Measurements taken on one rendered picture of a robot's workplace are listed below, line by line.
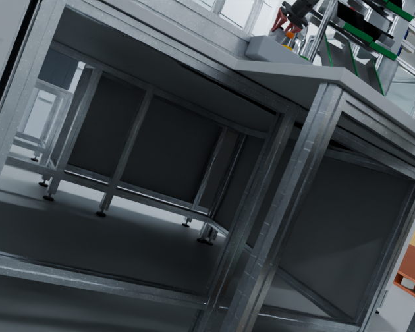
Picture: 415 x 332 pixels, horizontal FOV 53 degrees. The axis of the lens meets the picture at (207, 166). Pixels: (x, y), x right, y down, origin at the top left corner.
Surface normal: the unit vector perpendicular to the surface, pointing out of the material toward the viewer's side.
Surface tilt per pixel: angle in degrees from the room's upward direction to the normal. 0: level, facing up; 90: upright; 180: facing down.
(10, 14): 90
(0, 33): 90
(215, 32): 90
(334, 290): 90
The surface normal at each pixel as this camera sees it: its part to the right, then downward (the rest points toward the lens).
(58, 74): 0.44, 0.21
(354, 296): -0.82, -0.31
